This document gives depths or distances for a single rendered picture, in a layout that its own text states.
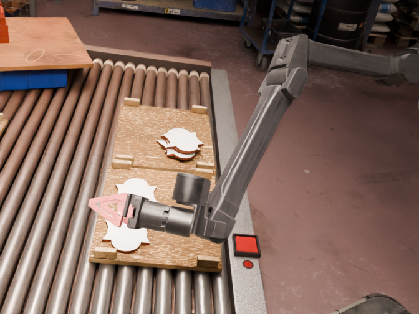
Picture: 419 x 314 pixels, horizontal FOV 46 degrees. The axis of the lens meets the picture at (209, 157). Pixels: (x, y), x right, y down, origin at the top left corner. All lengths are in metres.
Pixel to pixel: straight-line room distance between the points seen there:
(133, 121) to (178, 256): 0.69
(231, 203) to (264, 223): 1.94
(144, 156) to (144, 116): 0.27
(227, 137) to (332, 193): 1.61
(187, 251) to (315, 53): 0.61
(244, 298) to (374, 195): 2.33
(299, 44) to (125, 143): 0.81
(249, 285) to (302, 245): 1.59
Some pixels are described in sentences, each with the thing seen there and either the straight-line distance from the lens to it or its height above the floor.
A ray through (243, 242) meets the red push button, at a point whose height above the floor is 0.93.
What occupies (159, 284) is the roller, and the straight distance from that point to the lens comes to 1.29.
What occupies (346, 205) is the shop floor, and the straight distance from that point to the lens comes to 3.33.
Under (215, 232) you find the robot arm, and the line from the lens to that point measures 0.99.
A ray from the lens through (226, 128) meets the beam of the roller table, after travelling 1.94.
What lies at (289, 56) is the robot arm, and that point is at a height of 1.50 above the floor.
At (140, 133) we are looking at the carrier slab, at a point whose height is 0.94.
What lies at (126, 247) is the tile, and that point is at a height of 0.95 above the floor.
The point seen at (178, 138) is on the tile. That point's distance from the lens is 1.71.
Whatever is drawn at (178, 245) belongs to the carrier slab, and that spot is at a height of 0.94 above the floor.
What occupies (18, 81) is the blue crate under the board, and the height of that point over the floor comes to 0.96.
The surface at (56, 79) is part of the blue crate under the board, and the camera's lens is 2.07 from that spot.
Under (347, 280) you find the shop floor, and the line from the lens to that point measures 2.82.
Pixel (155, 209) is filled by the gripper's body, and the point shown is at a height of 1.25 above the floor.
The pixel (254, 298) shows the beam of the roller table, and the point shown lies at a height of 0.91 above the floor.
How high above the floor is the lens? 1.89
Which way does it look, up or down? 34 degrees down
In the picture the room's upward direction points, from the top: 11 degrees clockwise
